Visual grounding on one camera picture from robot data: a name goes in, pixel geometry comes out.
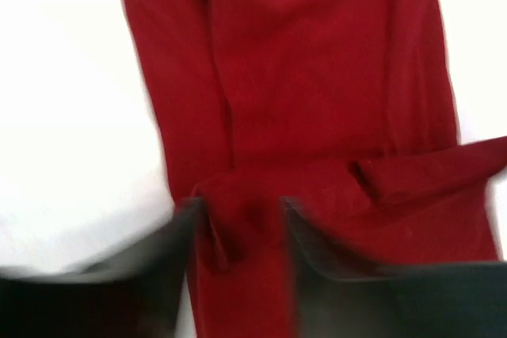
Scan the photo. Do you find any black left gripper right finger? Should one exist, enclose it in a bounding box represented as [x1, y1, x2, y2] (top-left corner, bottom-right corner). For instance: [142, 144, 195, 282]
[282, 199, 506, 338]

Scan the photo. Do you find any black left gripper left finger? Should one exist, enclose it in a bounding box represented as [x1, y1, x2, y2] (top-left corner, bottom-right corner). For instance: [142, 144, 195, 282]
[1, 198, 202, 337]

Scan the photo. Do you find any dark red t shirt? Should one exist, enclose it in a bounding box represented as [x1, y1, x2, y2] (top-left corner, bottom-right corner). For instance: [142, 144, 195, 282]
[123, 0, 506, 337]

